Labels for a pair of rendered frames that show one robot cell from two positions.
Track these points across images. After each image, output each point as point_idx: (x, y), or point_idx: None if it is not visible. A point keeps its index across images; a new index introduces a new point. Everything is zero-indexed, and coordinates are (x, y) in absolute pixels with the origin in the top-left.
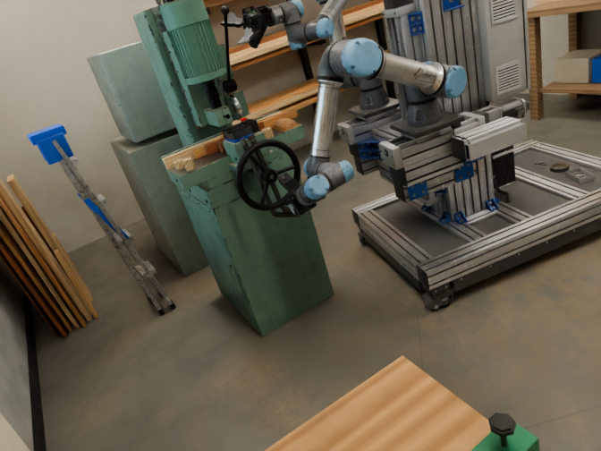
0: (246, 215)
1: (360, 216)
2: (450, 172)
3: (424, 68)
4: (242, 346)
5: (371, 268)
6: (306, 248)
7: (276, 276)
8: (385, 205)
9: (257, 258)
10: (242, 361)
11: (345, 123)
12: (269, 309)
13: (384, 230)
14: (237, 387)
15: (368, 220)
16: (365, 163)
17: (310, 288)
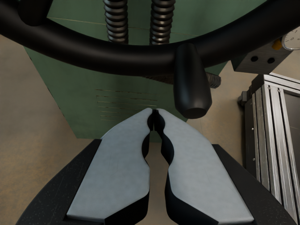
0: (76, 1)
1: (266, 90)
2: None
3: None
4: (53, 133)
5: (223, 142)
6: (172, 107)
7: (111, 113)
8: (299, 96)
9: (85, 84)
10: (35, 154)
11: None
12: (91, 128)
13: (277, 141)
14: (0, 187)
15: (270, 106)
16: None
17: (150, 133)
